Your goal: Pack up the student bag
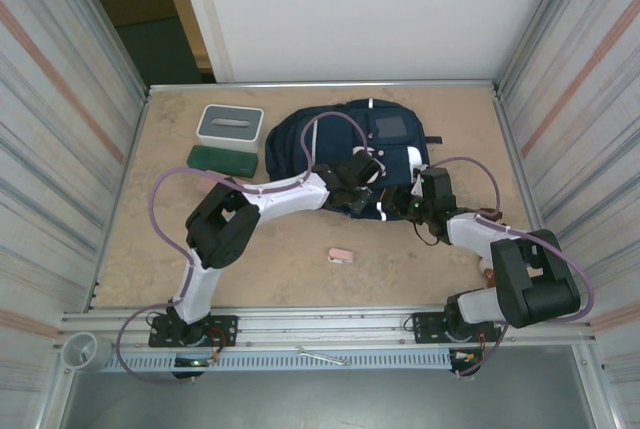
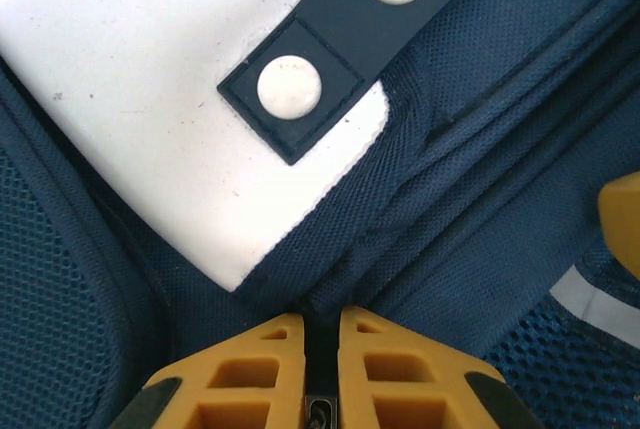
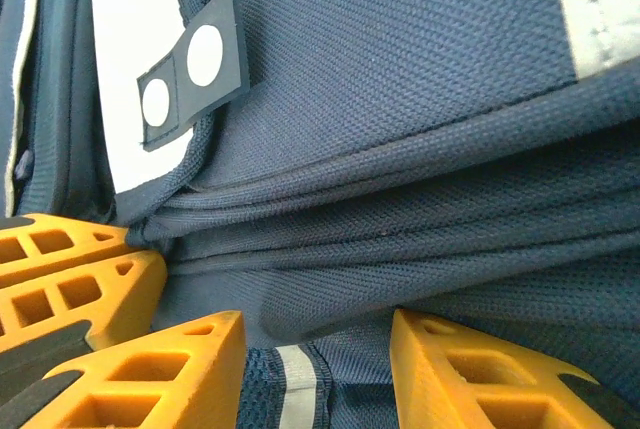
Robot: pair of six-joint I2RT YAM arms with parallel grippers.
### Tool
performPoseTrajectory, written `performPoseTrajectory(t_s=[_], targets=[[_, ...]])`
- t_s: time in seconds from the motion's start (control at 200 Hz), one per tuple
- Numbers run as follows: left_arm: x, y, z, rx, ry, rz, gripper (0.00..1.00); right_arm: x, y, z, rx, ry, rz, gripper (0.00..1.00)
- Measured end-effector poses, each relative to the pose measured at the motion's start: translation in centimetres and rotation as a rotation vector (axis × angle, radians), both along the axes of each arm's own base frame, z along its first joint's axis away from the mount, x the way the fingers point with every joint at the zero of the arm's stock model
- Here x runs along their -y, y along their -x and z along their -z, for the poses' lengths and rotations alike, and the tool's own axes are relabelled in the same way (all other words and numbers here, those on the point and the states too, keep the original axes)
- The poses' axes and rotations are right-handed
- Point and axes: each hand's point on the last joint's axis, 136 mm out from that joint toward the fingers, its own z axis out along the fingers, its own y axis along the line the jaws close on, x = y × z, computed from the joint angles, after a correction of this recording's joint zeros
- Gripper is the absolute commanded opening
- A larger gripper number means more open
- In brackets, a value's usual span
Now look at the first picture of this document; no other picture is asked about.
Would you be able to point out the navy blue backpack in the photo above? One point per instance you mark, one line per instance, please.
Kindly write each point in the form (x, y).
(300, 149)

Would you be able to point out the pink white stapler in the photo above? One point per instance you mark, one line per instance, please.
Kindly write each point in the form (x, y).
(341, 255)

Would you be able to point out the green pencil case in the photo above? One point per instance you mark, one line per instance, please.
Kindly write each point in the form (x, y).
(220, 163)

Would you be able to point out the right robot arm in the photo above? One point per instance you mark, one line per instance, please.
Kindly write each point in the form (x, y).
(530, 289)

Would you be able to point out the small brown white toy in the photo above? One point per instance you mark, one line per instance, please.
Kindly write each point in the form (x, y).
(486, 269)

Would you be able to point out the grey white tissue box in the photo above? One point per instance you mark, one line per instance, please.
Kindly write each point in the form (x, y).
(230, 121)

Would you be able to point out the small circuit board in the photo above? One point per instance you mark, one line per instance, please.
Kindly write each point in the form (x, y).
(465, 361)
(195, 362)

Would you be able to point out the silver wrench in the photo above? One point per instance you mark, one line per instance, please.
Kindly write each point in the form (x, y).
(322, 355)

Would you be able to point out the grey plastic pipe piece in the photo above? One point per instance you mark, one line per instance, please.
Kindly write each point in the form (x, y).
(82, 349)

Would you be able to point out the thin aluminium table rail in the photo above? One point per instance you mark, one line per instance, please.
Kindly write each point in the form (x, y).
(300, 85)

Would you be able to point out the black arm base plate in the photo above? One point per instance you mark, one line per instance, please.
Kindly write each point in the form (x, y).
(425, 329)
(225, 331)

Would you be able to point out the wide aluminium table rail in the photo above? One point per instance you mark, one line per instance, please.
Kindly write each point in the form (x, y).
(325, 321)

